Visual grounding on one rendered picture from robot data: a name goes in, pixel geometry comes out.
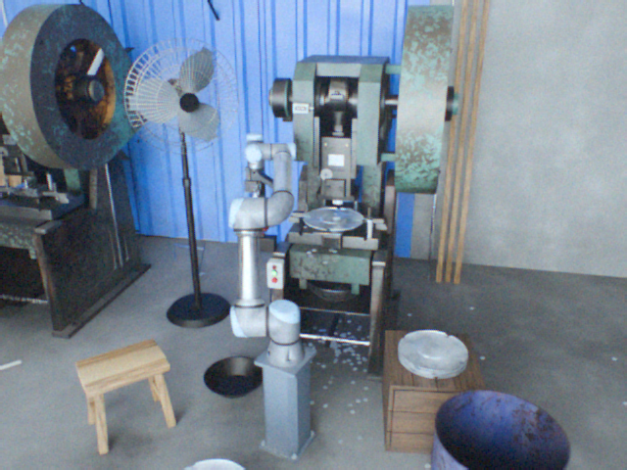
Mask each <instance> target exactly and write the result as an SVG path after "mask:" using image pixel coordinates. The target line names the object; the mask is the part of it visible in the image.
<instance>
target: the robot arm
mask: <svg viewBox="0 0 627 470"><path fill-rule="evenodd" d="M246 141H247V146H246V148H245V157H246V159H247V160H248V165H246V166H245V167H244V170H246V179H245V181H244V192H246V193H251V194H252V193H255V194H254V197H253V198H245V197H244V198H236V199H234V200H233V201H232V203H231V207H230V213H229V227H230V228H233V233H234V234H235V235H236V236H237V258H238V299H237V300H236V301H235V302H234V306H232V307H231V309H230V317H231V325H232V329H233V332H234V335H235V336H236V337H245V338H248V337H270V342H269V345H268V348H267V352H266V357H267V360H268V361H269V362H270V363H271V364H273V365H275V366H278V367H292V366H296V365H298V364H300V363H301V362H303V361H304V359H305V356H306V352H305V348H304V346H303V343H302V341H301V313H300V309H299V307H298V306H297V305H296V304H294V303H293V302H290V301H286V300H277V301H273V302H272V303H270V305H269V306H265V302H264V301H263V300H262V299H261V290H260V235H261V234H262V233H263V232H264V230H263V228H264V227H274V226H277V225H279V224H280V223H282V222H284V221H285V220H286V219H287V218H288V217H289V216H290V214H291V213H292V211H293V209H294V206H295V197H294V195H293V194H292V160H296V144H295V143H288V142H286V143H264V140H263V135H262V134H261V133H259V132H252V133H248V134H247V140H246ZM264 160H273V179H271V178H270V177H268V176H267V174H265V173H264V172H262V170H263V169H264ZM265 186H267V187H269V188H270V189H272V194H271V195H270V198H265Z"/></svg>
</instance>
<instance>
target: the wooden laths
mask: <svg viewBox="0 0 627 470"><path fill-rule="evenodd" d="M478 5H479V0H473V7H472V17H471V27H470V36H469V45H468V56H467V66H466V76H465V85H464V95H463V105H462V115H461V125H460V135H459V144H458V163H457V173H456V184H455V194H454V203H453V213H452V222H451V232H450V242H449V251H448V261H447V271H446V282H451V272H452V263H453V253H454V243H455V235H456V225H457V215H458V197H459V187H460V178H461V168H462V158H463V149H464V139H465V130H466V121H467V111H468V101H469V92H470V82H471V73H472V64H473V53H474V43H475V33H476V25H477V15H478ZM489 6H490V0H484V6H483V15H482V24H481V33H480V43H479V52H478V62H477V72H476V80H475V90H474V99H473V109H472V118H471V127H470V136H469V146H468V155H467V164H466V174H465V183H464V193H463V202H462V212H461V221H460V231H459V239H458V257H457V266H456V276H455V284H459V279H460V270H461V260H462V251H463V242H464V233H465V225H466V215H467V206H468V197H469V188H470V178H471V169H472V160H473V151H474V142H475V132H476V123H477V115H478V106H479V97H480V87H481V78H482V70H483V61H484V51H485V41H486V32H487V23H488V15H489ZM467 9H468V0H463V1H462V11H461V22H460V32H459V43H458V63H457V73H456V84H455V93H458V94H459V91H460V80H461V70H462V60H463V49H464V39H465V30H466V19H467ZM457 119H458V115H456V116H452V124H451V135H450V145H449V155H448V165H447V176H446V187H445V198H444V207H443V213H442V218H441V228H440V239H439V249H438V258H437V269H436V279H435V282H440V280H442V276H441V270H443V260H444V250H445V240H446V230H447V220H448V210H449V200H450V190H451V179H452V169H453V159H454V149H455V139H456V129H457ZM436 197H437V189H436V194H435V195H433V206H432V216H431V227H430V238H429V249H428V260H427V270H426V281H429V271H430V261H431V250H432V240H433V229H434V218H435V208H436Z"/></svg>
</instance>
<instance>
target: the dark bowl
mask: <svg viewBox="0 0 627 470"><path fill-rule="evenodd" d="M262 381H263V374H262V368H261V367H259V366H257V365H255V362H254V360H253V359H251V358H249V357H243V356H234V357H228V358H224V359H221V360H219V361H217V362H215V363H213V364H212V365H211V366H210V367H209V368H208V369H207V370H206V372H205V374H204V383H205V385H206V387H207V388H208V389H209V390H211V391H212V392H214V393H216V394H219V395H221V396H223V397H225V398H229V399H237V398H241V397H244V396H246V395H248V394H249V393H250V392H252V391H253V390H254V389H256V388H257V387H258V386H259V385H260V384H261V382H262Z"/></svg>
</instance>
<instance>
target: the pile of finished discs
mask: <svg viewBox="0 0 627 470"><path fill-rule="evenodd" d="M447 337H448V335H447V334H445V333H441V332H435V331H419V330H417V332H413V333H410V334H407V335H406V336H405V337H404V338H403V340H401V341H400V343H399V347H398V358H399V361H400V363H401V364H402V365H403V367H404V368H406V369H407V370H408V371H410V372H412V373H414V374H416V375H419V376H422V377H426V378H431V379H436V377H438V379H447V378H452V377H455V376H458V375H459V374H460V373H462V372H463V371H464V369H465V368H466V366H467V361H468V350H467V348H466V346H465V345H464V344H463V343H462V342H461V341H460V340H458V339H457V338H455V337H453V336H452V337H449V338H447Z"/></svg>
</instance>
